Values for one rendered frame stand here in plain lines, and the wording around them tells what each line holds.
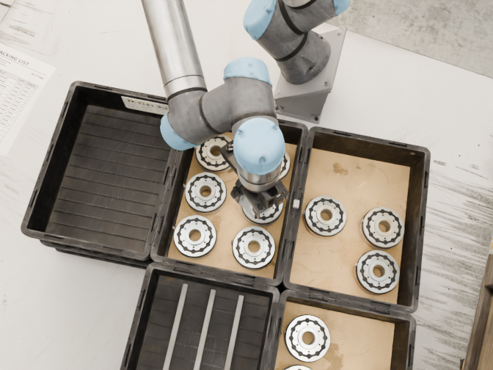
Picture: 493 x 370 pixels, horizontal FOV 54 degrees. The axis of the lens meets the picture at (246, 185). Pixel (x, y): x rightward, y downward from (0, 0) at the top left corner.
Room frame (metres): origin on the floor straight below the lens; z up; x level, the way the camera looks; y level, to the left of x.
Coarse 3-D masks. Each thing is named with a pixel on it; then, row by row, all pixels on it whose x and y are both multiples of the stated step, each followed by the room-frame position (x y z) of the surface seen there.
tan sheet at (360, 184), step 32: (320, 160) 0.47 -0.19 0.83; (352, 160) 0.48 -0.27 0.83; (320, 192) 0.38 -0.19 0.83; (352, 192) 0.39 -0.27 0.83; (384, 192) 0.40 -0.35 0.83; (352, 224) 0.31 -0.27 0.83; (320, 256) 0.22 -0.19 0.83; (352, 256) 0.22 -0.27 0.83; (320, 288) 0.14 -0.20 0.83; (352, 288) 0.15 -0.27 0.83
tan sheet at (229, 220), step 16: (288, 144) 0.51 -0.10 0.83; (192, 160) 0.44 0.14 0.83; (192, 176) 0.40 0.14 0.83; (224, 176) 0.40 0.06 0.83; (288, 176) 0.42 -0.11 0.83; (208, 192) 0.36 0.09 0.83; (224, 208) 0.32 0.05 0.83; (240, 208) 0.32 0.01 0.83; (176, 224) 0.27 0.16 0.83; (224, 224) 0.28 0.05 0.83; (240, 224) 0.28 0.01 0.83; (272, 224) 0.29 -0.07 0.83; (192, 240) 0.23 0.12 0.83; (224, 240) 0.24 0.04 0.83; (176, 256) 0.19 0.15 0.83; (208, 256) 0.19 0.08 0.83; (224, 256) 0.20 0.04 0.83; (256, 272) 0.17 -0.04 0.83; (272, 272) 0.17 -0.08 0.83
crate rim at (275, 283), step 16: (304, 128) 0.51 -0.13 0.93; (304, 144) 0.47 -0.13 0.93; (176, 160) 0.40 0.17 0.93; (176, 176) 0.36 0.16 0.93; (288, 208) 0.30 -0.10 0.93; (160, 224) 0.24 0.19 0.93; (288, 224) 0.27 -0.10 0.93; (160, 240) 0.21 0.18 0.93; (288, 240) 0.23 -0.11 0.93; (160, 256) 0.17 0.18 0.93; (208, 272) 0.14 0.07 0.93; (224, 272) 0.15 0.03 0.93; (240, 272) 0.15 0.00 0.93
